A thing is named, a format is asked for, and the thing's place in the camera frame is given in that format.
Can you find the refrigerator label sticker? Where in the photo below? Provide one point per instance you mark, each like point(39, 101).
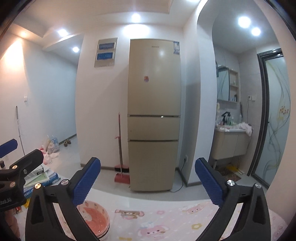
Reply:
point(176, 48)

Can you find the pink fridge magnet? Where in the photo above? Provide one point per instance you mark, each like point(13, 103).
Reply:
point(146, 79)

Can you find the pink printed tablecloth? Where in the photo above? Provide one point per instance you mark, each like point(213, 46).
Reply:
point(175, 221)

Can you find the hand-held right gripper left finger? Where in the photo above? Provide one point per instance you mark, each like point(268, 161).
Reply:
point(86, 183)

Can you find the white green cover book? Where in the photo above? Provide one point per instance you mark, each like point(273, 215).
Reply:
point(38, 180)

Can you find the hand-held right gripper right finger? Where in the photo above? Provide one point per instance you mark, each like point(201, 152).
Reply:
point(209, 185)

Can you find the beige vanity cabinet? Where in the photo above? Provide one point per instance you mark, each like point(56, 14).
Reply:
point(231, 144)

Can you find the bathroom mirror cabinet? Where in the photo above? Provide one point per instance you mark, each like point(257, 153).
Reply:
point(227, 84)

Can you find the bathroom wall socket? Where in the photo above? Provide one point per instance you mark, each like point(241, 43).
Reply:
point(251, 97)

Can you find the bathroom floor mat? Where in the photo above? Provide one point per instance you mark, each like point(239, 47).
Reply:
point(230, 172)

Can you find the beige refrigerator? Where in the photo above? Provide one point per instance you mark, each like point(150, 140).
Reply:
point(152, 97)

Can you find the white towel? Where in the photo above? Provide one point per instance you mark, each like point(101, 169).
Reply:
point(244, 128)

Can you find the black faucet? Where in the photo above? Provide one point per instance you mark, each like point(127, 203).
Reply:
point(225, 118)

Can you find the grey wall distribution box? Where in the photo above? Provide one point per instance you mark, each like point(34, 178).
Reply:
point(106, 52)

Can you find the person's left hand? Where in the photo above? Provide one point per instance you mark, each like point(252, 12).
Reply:
point(11, 223)

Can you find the frosted glass bathroom door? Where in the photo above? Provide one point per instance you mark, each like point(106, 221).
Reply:
point(272, 120)

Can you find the red broom and dustpan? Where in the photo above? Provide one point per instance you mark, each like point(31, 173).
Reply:
point(119, 139)

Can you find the plastic bags on floor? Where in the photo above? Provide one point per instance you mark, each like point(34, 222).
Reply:
point(50, 148)

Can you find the recessed ceiling light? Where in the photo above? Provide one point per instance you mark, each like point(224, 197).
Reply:
point(75, 49)
point(244, 21)
point(61, 32)
point(255, 31)

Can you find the blue printed box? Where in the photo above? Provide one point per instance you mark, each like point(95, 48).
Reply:
point(52, 180)

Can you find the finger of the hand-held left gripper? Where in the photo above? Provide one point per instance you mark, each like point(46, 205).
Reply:
point(30, 160)
point(9, 147)

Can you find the yellow packet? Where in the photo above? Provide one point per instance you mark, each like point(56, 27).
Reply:
point(27, 202)

